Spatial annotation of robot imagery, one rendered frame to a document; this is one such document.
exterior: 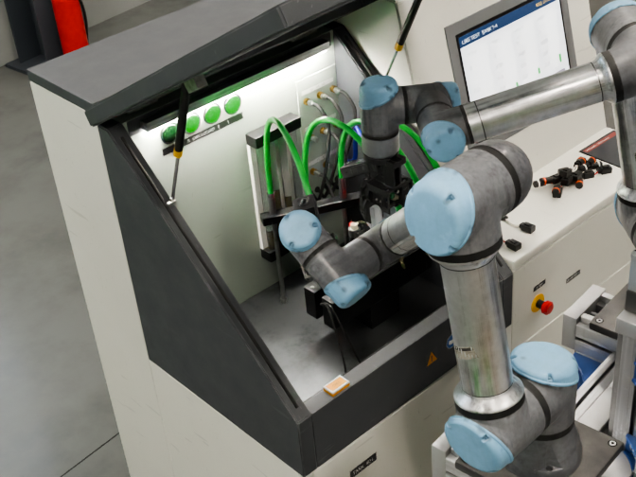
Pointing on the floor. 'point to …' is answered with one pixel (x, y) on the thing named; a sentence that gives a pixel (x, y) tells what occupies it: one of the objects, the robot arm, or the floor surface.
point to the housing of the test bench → (63, 134)
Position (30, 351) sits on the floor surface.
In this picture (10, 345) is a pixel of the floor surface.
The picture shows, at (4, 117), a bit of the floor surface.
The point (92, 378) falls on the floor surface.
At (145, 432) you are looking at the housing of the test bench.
